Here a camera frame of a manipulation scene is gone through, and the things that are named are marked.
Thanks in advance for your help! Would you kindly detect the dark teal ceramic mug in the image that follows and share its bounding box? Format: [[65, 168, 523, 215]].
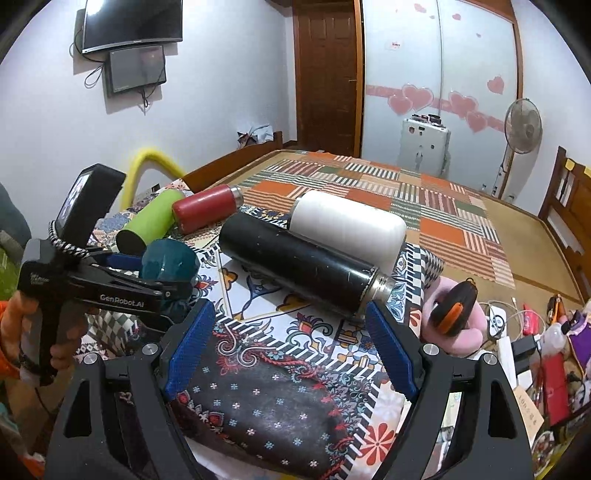
[[139, 238, 199, 322]]

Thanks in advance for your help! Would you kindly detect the person's left hand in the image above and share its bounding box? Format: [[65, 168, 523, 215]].
[[1, 291, 95, 379]]

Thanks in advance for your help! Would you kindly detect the pink plush cushion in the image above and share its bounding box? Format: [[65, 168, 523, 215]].
[[421, 276, 488, 357]]

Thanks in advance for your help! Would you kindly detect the lime green tumbler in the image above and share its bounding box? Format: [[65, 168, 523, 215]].
[[116, 189, 185, 256]]

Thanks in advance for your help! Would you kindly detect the white thermos bottle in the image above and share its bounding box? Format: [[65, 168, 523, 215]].
[[288, 191, 407, 275]]

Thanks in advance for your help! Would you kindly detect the red thermos bottle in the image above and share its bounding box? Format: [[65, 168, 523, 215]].
[[171, 185, 243, 235]]

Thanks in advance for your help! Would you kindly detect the orange patchwork bed mat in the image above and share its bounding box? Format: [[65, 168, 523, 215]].
[[216, 149, 583, 305]]

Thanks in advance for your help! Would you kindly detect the yellow foam tube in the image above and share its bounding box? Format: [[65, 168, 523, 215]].
[[120, 148, 185, 210]]

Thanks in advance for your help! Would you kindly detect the black thermos bottle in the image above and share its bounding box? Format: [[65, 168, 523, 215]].
[[218, 212, 394, 319]]

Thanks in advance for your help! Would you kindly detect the clutter pile by door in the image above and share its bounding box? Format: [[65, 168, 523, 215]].
[[238, 124, 274, 149]]

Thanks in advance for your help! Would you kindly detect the white standing fan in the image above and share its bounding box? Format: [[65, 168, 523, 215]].
[[491, 98, 543, 199]]

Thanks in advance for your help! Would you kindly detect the frosted wardrobe with hearts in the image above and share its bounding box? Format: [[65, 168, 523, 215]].
[[361, 1, 518, 192]]

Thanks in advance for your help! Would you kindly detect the brown wooden door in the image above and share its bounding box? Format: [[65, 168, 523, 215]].
[[294, 1, 363, 155]]

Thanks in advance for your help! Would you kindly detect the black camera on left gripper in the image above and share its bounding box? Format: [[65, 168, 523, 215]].
[[54, 164, 126, 248]]

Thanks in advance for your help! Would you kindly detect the wooden bed frame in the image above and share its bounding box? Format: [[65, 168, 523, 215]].
[[183, 141, 590, 299]]

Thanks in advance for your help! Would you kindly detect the small black wall monitor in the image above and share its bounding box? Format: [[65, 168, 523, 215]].
[[105, 45, 166, 96]]

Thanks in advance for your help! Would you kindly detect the black wall television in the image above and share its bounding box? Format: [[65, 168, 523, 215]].
[[81, 0, 183, 54]]

